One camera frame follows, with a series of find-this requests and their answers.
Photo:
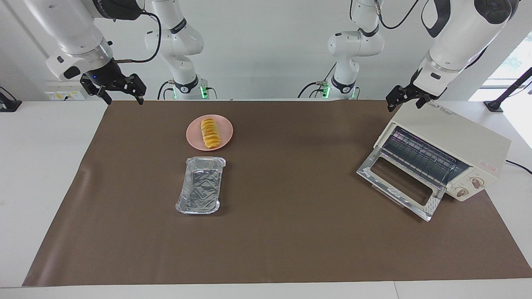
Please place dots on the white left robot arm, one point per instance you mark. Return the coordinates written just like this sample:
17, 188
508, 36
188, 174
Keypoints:
457, 37

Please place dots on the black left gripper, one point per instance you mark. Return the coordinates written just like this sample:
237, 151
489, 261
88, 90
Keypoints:
417, 89

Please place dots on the glass oven door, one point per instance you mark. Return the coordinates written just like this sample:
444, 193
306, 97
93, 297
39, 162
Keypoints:
376, 176

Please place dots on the metal oven rack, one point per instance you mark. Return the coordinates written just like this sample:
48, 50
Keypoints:
424, 158

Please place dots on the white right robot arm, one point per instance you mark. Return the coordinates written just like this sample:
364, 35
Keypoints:
75, 37

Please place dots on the cream toaster oven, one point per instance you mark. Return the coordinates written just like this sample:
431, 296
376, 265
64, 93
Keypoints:
449, 128

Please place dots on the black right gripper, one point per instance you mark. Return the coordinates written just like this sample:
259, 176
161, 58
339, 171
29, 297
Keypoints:
108, 77

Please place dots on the aluminium foil tray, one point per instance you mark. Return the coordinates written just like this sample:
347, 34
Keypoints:
201, 187

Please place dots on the white wall power strip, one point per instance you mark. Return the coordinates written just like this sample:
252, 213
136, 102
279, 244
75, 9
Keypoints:
62, 96

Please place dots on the black camera stand with pole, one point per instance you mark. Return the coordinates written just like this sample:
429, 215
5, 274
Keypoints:
505, 93

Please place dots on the pink round plate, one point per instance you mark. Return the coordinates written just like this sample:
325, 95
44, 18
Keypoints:
193, 137

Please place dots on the sliced yellow bread loaf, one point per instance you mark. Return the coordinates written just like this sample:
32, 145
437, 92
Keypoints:
210, 133

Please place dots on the brown table mat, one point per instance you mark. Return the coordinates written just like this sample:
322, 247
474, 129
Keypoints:
270, 232

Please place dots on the beige oven knob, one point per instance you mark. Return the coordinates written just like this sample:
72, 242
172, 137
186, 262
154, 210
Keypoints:
477, 182
461, 192

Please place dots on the black low stand base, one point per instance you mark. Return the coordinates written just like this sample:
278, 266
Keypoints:
8, 104

